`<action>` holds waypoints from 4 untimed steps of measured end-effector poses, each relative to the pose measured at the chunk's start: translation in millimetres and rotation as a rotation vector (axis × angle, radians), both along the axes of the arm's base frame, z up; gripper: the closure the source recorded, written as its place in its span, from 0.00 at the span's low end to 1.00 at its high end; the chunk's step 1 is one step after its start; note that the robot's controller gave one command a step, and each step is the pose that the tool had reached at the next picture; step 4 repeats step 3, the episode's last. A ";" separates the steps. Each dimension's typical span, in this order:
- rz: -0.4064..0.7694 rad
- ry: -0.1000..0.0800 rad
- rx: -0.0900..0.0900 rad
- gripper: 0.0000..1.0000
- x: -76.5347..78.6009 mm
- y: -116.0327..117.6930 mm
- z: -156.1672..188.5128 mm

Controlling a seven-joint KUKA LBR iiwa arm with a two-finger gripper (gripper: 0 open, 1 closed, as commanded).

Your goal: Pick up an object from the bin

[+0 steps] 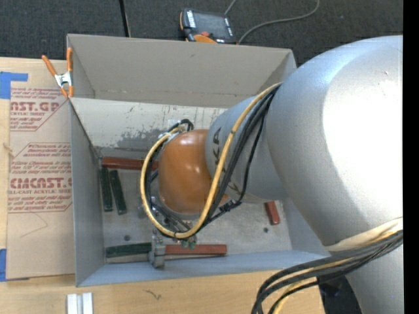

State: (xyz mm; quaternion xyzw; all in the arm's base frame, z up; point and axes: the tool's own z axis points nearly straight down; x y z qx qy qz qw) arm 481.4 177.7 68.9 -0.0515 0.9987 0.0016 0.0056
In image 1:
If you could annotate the pale grey metal gripper finger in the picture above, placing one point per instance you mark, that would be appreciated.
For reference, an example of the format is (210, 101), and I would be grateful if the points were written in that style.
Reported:
(158, 246)
(157, 261)

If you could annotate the dark green flat block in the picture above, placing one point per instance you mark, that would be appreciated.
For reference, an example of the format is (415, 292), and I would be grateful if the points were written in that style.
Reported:
(129, 250)
(106, 191)
(118, 193)

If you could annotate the red-brown flat block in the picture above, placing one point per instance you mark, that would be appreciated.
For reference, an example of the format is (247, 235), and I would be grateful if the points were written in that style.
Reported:
(196, 250)
(124, 163)
(272, 214)

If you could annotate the brown cardboard board red print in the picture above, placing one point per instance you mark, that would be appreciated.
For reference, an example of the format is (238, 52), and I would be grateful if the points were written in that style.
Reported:
(39, 175)

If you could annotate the grey metal bin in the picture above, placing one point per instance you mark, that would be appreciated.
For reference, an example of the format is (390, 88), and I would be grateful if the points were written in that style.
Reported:
(183, 77)

